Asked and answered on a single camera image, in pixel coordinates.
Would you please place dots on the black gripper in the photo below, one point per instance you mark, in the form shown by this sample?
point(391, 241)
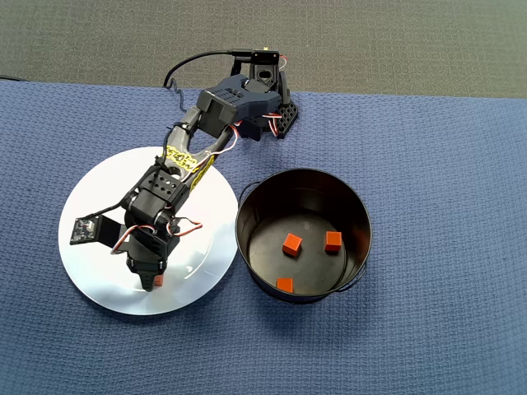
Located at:
point(145, 267)

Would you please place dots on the red cube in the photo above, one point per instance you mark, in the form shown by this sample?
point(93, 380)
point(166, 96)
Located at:
point(292, 244)
point(333, 242)
point(285, 284)
point(159, 281)

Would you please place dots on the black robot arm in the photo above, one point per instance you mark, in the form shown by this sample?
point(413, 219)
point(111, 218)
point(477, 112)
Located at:
point(230, 103)

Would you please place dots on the white round plate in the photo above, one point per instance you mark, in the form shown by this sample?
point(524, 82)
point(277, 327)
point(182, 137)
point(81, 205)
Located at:
point(103, 185)

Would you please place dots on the black round bucket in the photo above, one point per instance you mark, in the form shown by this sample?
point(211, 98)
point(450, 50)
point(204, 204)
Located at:
point(267, 197)

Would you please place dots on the blue woven table cloth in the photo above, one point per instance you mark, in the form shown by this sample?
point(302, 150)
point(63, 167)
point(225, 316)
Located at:
point(432, 205)

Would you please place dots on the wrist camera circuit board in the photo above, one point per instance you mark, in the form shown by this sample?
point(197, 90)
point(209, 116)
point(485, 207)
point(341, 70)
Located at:
point(84, 230)

